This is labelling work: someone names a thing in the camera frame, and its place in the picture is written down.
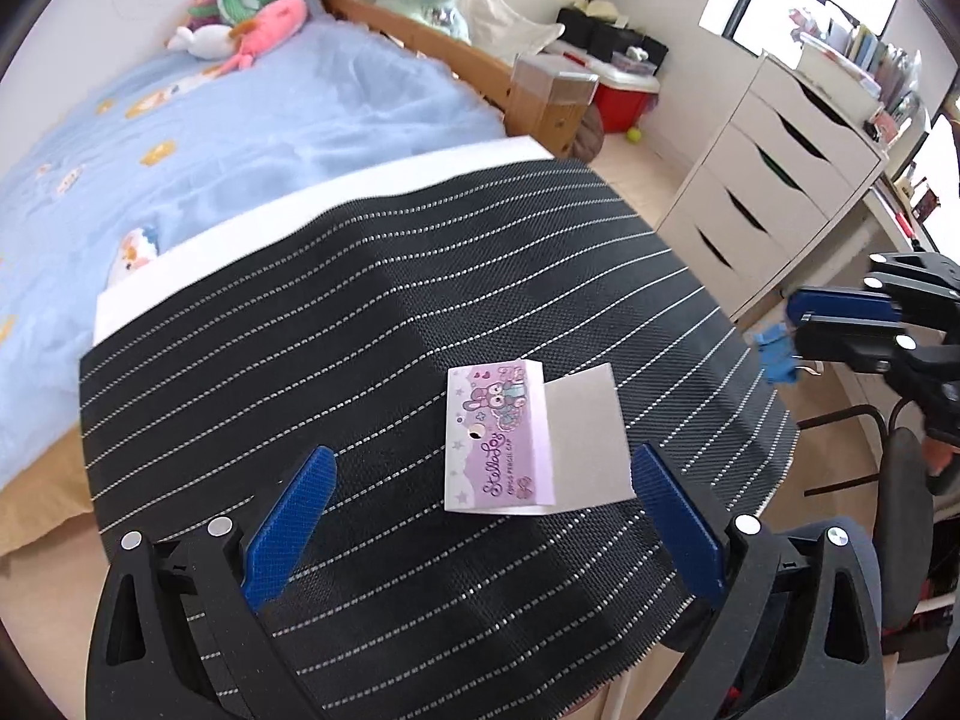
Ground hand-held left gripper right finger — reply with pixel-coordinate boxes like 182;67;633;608
630;442;886;720

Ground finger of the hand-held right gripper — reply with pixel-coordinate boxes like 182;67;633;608
787;251;960;331
795;317;960;451

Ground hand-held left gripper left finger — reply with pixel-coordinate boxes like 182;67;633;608
85;445;338;720

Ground purple cartoon print box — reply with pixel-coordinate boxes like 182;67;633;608
444;361;638;517

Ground white desk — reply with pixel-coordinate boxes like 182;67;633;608
780;180;960;301

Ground white drawer unit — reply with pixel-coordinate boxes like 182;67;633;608
656;52;886;323

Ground black striped table mat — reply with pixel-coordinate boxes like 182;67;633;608
77;157;802;698

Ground white storage box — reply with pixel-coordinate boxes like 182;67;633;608
795;45;882;95

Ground row of books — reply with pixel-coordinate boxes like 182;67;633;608
825;15;925;143

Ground yellow bed skirt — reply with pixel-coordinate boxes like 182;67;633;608
0;427;98;556

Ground red cooler box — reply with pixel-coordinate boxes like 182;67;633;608
559;52;661;132

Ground brown floor cushion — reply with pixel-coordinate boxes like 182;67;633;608
574;101;605;162

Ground black storage boxes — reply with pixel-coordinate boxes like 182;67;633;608
556;6;668;72

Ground clear plastic box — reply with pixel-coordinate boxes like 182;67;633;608
512;54;599;107

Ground light blue printed blanket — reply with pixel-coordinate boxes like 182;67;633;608
0;15;526;496

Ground white cloth hamper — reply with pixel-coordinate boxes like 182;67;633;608
457;0;565;65

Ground white plush toy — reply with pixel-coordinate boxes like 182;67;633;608
166;24;235;61

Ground pink fish plush toy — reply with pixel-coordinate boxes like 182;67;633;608
225;0;310;72

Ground wooden bed frame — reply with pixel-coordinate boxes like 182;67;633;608
322;0;599;158

